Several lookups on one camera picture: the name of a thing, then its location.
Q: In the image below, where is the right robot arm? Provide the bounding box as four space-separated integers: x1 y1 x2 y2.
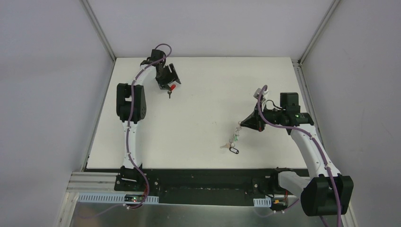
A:
240 88 354 217

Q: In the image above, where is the aluminium frame rail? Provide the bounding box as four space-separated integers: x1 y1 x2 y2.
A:
66 172 117 192

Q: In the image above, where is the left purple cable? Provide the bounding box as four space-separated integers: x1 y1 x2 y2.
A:
75 44 173 219

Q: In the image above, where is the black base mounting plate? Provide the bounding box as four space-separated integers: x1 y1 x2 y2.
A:
114 167 290 206

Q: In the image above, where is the key with black tag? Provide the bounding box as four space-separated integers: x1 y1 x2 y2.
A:
229 147 239 154

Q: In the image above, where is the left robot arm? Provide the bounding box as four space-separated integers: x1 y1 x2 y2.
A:
116 46 181 191

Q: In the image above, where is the white slotted cable duct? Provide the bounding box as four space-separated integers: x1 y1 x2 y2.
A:
78 192 272 208

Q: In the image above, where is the key with green tag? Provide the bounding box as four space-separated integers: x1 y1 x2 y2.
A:
220 134 238 148

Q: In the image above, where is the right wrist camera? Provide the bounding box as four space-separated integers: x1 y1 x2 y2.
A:
253 88 269 103

